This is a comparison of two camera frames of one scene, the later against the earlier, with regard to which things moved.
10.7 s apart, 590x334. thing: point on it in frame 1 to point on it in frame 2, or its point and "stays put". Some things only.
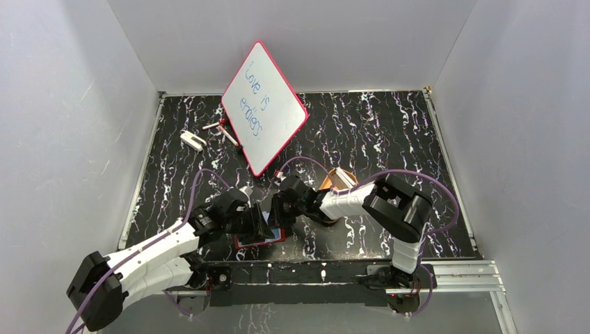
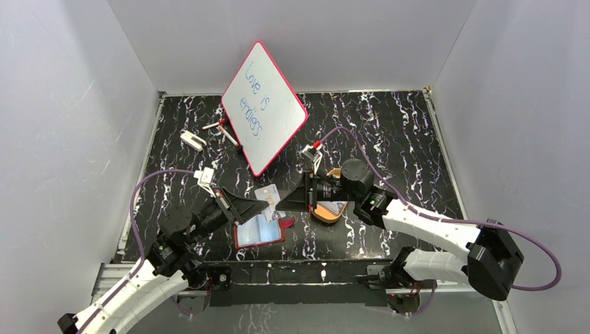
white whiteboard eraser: [193, 140] stays put
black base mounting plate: [296, 282] stays put
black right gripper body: [285, 212] to [323, 189]
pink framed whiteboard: [263, 108] stays put
